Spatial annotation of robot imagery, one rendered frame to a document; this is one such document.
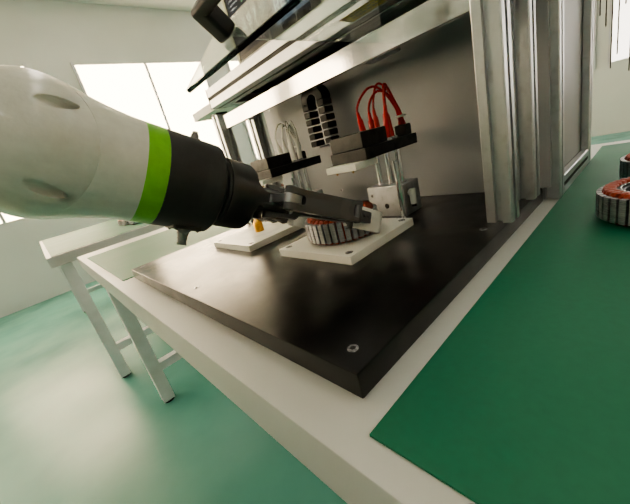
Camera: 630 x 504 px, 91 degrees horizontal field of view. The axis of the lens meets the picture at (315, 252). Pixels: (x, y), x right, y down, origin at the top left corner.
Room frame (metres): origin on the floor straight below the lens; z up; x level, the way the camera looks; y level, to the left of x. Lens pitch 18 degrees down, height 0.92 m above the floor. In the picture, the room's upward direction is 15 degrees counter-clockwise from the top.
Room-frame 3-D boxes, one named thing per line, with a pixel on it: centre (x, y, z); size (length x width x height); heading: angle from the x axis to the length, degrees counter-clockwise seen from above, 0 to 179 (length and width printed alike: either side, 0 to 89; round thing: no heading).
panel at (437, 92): (0.72, -0.17, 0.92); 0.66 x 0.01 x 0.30; 39
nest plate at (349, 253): (0.46, -0.05, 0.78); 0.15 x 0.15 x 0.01; 39
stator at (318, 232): (0.46, -0.05, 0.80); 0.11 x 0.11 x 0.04
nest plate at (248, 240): (0.65, 0.10, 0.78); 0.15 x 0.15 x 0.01; 39
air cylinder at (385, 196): (0.56, -0.16, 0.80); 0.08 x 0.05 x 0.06; 39
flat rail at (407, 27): (0.62, -0.05, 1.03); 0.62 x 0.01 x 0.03; 39
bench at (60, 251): (2.53, 1.37, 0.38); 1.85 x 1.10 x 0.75; 39
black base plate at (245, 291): (0.57, 0.01, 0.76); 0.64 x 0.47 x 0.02; 39
